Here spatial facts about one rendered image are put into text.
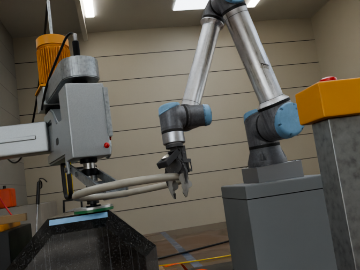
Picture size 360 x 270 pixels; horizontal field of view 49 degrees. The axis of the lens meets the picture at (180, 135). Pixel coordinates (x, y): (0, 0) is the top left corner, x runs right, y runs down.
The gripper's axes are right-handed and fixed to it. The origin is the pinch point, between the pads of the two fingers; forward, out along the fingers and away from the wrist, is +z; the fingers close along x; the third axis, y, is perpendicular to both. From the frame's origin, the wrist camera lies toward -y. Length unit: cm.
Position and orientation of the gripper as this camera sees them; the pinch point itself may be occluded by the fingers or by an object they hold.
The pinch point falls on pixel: (179, 194)
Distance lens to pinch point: 153.3
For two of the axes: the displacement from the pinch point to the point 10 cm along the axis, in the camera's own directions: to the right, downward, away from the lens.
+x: -8.3, 2.2, 5.1
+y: 5.4, 0.8, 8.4
